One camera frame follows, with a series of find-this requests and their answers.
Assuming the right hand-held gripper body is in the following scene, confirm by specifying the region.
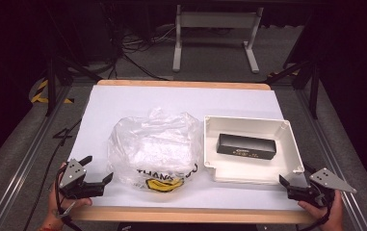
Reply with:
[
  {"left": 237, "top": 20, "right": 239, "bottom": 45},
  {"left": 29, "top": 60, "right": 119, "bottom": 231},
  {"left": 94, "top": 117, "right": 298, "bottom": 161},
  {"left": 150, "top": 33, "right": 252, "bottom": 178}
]
[{"left": 286, "top": 167, "right": 357, "bottom": 208}]

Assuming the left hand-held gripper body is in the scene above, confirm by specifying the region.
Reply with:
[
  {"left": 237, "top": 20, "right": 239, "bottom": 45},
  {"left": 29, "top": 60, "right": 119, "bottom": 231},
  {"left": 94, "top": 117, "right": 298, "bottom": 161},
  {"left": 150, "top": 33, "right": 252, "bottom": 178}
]
[{"left": 58, "top": 158, "right": 106, "bottom": 200}]

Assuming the white plastic bin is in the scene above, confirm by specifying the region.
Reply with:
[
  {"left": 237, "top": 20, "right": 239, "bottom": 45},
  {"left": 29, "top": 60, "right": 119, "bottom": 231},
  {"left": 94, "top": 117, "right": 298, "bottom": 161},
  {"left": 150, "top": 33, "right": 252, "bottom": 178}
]
[{"left": 202, "top": 115, "right": 305, "bottom": 186}]

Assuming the black rectangular box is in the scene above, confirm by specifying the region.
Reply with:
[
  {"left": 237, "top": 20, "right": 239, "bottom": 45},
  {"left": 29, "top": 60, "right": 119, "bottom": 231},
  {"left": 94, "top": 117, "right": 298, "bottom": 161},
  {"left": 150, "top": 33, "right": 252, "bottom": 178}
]
[{"left": 215, "top": 133, "right": 277, "bottom": 161}]

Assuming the clear plastic bag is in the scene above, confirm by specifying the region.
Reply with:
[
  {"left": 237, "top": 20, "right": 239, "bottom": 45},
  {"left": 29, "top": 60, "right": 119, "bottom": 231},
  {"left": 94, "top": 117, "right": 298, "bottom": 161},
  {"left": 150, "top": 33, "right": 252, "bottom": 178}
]
[{"left": 106, "top": 107, "right": 203, "bottom": 193}]

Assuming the person's right hand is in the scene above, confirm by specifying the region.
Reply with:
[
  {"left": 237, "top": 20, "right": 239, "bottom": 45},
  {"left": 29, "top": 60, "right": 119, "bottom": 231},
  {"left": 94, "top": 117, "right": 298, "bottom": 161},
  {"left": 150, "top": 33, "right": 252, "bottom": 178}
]
[{"left": 297, "top": 190, "right": 345, "bottom": 231}]

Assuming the person's left hand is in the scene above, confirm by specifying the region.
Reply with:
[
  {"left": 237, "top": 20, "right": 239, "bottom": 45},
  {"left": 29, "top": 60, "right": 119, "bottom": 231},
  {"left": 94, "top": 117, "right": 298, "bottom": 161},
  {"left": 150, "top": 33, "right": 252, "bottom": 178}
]
[{"left": 41, "top": 163, "right": 93, "bottom": 231}]

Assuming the wooden table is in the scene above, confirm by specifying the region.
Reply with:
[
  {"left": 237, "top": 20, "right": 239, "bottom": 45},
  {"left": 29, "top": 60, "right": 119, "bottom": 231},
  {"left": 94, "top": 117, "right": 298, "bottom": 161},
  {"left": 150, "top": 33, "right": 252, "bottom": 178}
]
[{"left": 69, "top": 79, "right": 314, "bottom": 224}]

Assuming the yellow black floor tape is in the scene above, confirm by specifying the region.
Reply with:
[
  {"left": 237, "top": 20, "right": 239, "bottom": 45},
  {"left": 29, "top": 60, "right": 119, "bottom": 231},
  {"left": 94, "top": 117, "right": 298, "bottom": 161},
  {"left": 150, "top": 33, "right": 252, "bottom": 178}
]
[{"left": 29, "top": 78, "right": 75, "bottom": 105}]

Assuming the white paper sheet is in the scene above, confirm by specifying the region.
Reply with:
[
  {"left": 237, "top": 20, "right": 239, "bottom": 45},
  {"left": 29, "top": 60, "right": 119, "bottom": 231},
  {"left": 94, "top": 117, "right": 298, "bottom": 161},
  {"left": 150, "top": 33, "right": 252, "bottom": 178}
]
[{"left": 65, "top": 84, "right": 302, "bottom": 212}]

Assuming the white metal stand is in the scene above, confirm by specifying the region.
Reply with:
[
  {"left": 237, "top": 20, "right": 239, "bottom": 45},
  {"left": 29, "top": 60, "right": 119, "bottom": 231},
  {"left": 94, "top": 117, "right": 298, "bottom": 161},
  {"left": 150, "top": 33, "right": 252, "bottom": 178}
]
[{"left": 171, "top": 4, "right": 265, "bottom": 75}]

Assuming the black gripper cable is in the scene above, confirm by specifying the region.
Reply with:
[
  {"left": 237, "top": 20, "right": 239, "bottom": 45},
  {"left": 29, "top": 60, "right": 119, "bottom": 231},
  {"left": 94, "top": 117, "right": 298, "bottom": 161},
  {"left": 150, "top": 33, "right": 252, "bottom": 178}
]
[
  {"left": 54, "top": 167, "right": 84, "bottom": 231},
  {"left": 298, "top": 200, "right": 333, "bottom": 231}
]

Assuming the aluminium floor rail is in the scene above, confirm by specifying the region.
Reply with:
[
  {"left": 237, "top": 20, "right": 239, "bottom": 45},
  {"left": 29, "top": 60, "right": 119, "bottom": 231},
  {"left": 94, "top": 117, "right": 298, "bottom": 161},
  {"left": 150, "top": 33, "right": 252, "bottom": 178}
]
[
  {"left": 295, "top": 88, "right": 367, "bottom": 231},
  {"left": 0, "top": 84, "right": 73, "bottom": 231}
]

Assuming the thin black floor cable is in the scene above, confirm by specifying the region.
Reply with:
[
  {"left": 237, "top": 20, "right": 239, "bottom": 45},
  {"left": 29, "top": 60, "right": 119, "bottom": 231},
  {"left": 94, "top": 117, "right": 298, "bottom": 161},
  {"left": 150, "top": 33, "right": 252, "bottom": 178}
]
[{"left": 22, "top": 118, "right": 83, "bottom": 231}]

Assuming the bundle of floor cables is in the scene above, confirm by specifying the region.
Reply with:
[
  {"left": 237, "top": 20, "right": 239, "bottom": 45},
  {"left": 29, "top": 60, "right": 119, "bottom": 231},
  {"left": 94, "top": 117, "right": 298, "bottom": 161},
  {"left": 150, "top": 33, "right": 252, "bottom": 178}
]
[{"left": 105, "top": 6, "right": 180, "bottom": 82}]

